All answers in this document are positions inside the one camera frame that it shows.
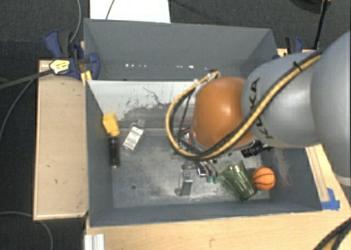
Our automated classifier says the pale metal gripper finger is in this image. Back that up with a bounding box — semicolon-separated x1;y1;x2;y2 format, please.
179;171;194;197

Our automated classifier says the grey metal bin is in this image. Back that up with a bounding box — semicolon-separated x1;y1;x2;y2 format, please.
83;18;323;228

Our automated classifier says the green clear plastic cup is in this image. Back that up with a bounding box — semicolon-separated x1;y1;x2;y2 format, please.
219;160;258;202

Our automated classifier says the orange toy basketball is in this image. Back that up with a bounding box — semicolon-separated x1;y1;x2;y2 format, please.
251;166;276;192

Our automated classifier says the clear plastic bottle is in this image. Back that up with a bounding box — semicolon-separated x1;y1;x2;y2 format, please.
122;118;145;152

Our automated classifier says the yellow and black tool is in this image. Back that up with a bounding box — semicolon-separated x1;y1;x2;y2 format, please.
102;112;121;167

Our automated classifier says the pale wood flat board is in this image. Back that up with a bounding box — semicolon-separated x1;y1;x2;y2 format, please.
32;59;90;221

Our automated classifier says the black cylinder on white bracket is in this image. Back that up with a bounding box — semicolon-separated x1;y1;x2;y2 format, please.
240;141;272;158

